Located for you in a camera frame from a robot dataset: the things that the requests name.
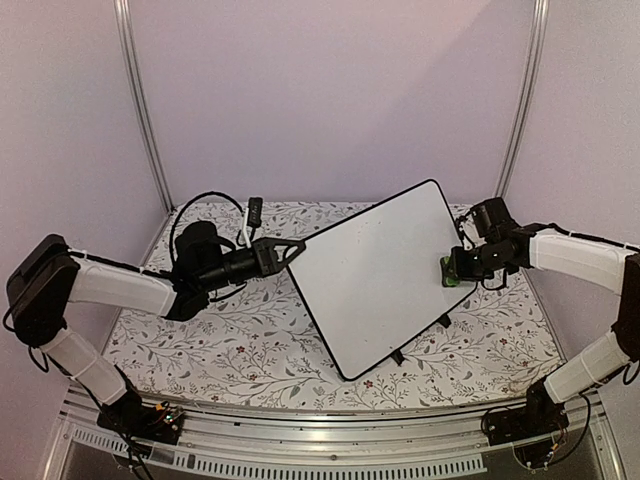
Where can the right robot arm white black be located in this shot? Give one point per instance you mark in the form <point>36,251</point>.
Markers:
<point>588,284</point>

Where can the white whiteboard black frame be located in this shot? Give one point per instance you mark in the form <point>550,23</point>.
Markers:
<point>372,282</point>

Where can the right aluminium frame post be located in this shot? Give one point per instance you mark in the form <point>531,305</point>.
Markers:
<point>526,94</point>

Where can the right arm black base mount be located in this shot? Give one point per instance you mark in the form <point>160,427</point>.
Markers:
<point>540,415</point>

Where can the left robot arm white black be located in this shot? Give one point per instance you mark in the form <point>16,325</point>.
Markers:
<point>56,283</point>

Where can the black whiteboard stand clip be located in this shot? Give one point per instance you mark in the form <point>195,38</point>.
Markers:
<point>444,321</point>
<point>397,357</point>

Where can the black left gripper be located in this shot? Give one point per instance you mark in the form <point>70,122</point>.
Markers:
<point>301,247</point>

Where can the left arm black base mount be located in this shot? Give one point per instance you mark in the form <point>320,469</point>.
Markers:
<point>130,417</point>

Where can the aluminium frame post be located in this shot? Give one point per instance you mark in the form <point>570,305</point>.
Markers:
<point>141,109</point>
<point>526,94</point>

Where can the left aluminium frame post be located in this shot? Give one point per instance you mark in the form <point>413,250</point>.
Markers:
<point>141,109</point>

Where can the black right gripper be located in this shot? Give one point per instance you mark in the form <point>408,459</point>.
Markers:
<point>461,270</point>

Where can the green black whiteboard eraser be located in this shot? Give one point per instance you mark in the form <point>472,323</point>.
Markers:
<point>448,276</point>

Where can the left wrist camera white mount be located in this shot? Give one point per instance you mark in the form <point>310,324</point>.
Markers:
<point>252,221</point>

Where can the front aluminium rail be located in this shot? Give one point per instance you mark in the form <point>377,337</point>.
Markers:
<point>231,442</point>

